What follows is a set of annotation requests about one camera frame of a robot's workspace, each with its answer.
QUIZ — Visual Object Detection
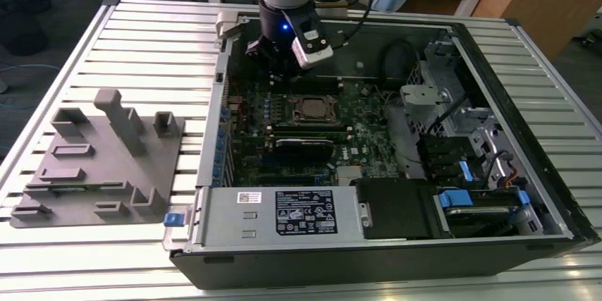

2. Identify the blue disk carrier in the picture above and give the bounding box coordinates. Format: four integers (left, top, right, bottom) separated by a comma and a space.
436, 189, 533, 237

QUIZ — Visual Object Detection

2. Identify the black looped cable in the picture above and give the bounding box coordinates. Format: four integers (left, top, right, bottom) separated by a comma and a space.
381, 38, 421, 82

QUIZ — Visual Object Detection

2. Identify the black flat drive cable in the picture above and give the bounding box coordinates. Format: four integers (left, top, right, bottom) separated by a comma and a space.
426, 92, 472, 136

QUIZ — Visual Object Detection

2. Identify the black chair base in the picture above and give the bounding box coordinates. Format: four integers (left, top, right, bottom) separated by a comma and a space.
581, 11, 602, 48

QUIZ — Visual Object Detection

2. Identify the blue floor cable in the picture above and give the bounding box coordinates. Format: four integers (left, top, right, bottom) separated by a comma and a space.
0, 63, 63, 110

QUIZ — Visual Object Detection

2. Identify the silver power supply unit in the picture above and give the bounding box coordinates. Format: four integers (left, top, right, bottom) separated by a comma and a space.
187, 185, 366, 245

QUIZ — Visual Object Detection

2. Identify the grey plastic case latch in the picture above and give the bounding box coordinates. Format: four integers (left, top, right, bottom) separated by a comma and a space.
215, 11, 242, 39

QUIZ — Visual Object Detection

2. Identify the silver cage bracket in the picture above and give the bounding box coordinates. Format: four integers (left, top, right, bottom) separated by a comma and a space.
400, 84, 449, 106

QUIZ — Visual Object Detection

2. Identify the green motherboard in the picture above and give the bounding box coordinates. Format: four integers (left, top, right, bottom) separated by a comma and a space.
225, 78, 410, 189

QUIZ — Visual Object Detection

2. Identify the green RAM stick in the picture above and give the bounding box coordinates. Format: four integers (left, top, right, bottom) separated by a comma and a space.
274, 130, 353, 139

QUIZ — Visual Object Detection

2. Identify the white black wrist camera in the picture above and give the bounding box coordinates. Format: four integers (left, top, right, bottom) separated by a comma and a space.
282, 10, 335, 70

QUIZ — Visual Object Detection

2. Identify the silver green CPU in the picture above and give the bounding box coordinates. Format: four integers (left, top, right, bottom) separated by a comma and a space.
301, 99, 330, 116

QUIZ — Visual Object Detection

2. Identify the black plastic bay holder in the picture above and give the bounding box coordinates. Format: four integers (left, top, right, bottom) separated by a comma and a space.
416, 135, 477, 179

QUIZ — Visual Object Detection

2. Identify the black silver PC case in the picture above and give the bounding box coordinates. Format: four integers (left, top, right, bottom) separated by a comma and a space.
162, 11, 602, 291

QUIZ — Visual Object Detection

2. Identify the CPU socket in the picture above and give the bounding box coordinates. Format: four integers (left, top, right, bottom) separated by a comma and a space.
290, 94, 341, 125

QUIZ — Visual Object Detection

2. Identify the grey parts rack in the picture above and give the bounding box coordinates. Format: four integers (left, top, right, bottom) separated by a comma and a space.
8, 88, 187, 228

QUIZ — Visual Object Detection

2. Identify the silver finned heatsink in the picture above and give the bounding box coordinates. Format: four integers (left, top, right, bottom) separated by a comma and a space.
337, 165, 368, 179

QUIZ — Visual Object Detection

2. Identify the black graphics card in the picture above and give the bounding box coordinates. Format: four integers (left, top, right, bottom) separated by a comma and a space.
275, 137, 337, 164

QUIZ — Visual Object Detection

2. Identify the black plastic shroud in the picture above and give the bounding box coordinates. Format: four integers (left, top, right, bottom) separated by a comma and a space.
356, 178, 454, 240

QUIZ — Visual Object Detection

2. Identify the silver metal drive cage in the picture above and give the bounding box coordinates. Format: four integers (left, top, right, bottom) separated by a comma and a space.
400, 40, 533, 189

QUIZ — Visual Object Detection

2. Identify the multicolour wire bundle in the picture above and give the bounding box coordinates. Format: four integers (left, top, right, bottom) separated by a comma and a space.
498, 170, 525, 189

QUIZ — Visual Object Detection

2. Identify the black office chair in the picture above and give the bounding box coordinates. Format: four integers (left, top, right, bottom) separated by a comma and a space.
0, 0, 53, 57

